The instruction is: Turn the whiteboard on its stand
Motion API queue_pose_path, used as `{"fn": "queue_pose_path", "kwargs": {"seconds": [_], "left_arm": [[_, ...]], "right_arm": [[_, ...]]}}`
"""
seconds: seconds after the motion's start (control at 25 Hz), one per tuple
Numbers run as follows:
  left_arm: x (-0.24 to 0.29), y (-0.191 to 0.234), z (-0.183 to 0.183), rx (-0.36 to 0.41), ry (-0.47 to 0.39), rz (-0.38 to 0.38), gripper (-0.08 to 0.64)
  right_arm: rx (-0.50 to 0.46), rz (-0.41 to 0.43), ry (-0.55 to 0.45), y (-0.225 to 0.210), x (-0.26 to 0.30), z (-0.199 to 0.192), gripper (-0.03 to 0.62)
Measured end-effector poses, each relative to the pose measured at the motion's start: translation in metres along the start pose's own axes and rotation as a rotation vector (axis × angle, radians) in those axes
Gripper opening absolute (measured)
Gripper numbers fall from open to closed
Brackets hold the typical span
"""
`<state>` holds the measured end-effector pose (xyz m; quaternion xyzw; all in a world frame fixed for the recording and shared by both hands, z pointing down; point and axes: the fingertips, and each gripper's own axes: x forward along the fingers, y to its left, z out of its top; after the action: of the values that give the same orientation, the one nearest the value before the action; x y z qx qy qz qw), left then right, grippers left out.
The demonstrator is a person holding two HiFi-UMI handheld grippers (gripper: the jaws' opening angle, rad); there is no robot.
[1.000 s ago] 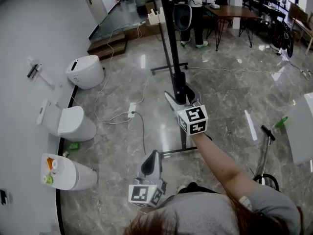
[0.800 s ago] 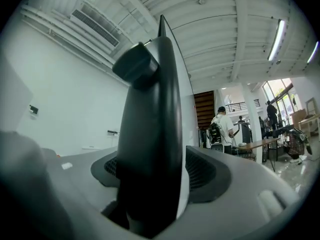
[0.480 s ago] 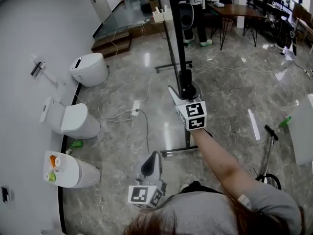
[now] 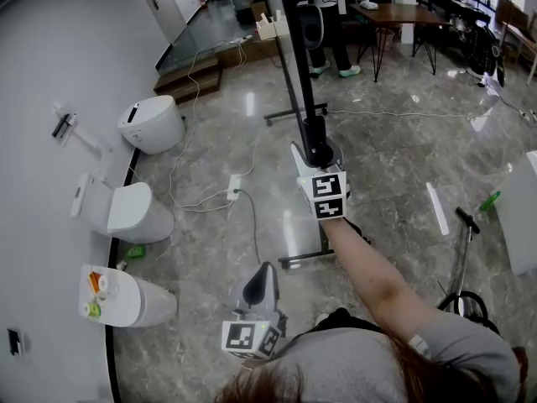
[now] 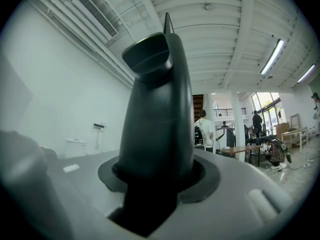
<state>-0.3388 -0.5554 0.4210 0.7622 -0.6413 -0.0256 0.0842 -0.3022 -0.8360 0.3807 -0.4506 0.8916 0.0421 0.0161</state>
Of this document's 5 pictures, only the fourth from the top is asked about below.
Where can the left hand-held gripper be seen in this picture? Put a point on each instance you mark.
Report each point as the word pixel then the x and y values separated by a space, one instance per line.
pixel 247 338

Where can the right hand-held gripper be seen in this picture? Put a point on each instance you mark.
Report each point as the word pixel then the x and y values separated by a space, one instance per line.
pixel 327 191

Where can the person's right forearm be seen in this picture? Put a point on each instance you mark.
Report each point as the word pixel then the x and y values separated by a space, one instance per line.
pixel 361 267

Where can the person's white shoe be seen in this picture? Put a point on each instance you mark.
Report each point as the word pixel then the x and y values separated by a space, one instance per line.
pixel 321 319

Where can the person's black trousers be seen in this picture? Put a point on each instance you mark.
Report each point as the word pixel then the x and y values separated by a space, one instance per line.
pixel 344 319

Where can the white power strip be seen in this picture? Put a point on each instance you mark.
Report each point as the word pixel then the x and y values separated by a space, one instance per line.
pixel 234 187

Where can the person's grey shirt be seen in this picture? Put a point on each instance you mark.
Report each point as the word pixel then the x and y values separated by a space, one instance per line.
pixel 348 363

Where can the white one-piece toilet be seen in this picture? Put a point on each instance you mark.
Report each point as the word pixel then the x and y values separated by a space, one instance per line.
pixel 134 300

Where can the grey standing fan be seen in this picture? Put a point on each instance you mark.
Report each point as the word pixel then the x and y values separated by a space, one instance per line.
pixel 311 27

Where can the green plastic packet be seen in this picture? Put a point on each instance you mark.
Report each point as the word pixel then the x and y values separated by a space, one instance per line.
pixel 136 252

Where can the pale waste bin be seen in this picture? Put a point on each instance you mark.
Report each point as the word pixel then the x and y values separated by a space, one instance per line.
pixel 386 39

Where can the white marker box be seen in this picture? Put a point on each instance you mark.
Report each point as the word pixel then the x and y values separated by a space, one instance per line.
pixel 272 25

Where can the wooden step platform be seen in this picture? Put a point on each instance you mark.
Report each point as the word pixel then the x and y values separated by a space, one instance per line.
pixel 189 80

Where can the white two-piece toilet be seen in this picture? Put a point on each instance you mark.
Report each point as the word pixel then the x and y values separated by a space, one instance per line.
pixel 130 212

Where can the cardboard box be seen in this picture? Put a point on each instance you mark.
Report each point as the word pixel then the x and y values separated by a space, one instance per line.
pixel 259 11

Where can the white paper roll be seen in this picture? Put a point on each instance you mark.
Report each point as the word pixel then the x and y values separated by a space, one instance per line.
pixel 103 284

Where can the white cloth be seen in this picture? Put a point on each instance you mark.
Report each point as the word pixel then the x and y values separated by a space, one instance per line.
pixel 369 4

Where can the wooden table black legs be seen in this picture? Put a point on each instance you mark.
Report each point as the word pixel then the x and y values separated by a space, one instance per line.
pixel 398 15

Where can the black baseboard strip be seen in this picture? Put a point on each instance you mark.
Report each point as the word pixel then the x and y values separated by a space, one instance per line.
pixel 110 351

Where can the orange box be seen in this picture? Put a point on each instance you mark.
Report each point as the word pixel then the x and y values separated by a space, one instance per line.
pixel 94 279

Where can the white smart toilet black stripe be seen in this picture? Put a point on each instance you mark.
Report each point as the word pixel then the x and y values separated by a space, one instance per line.
pixel 153 124

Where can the green cup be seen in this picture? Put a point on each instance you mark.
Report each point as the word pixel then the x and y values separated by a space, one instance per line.
pixel 92 310

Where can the green plastic bottle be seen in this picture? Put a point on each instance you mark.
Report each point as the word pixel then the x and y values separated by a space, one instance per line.
pixel 490 201

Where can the red and teal vacuum cleaner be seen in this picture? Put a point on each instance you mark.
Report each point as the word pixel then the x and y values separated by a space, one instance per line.
pixel 465 258

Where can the white pillar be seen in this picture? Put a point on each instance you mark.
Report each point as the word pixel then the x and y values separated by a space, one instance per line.
pixel 405 2

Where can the dark work table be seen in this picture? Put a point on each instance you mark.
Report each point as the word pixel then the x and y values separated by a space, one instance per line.
pixel 461 8

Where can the white bathtub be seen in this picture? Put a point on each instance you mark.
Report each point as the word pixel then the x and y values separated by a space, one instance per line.
pixel 524 208

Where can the white door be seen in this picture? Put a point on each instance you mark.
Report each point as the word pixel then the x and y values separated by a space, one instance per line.
pixel 161 2

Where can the white-legged wooden bench table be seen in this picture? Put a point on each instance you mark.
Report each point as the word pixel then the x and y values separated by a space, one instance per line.
pixel 518 32

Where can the black wall socket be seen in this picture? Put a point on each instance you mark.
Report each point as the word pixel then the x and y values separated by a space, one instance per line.
pixel 15 341

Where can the black wall-mounted holder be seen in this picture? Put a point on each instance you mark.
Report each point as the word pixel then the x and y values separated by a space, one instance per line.
pixel 63 125

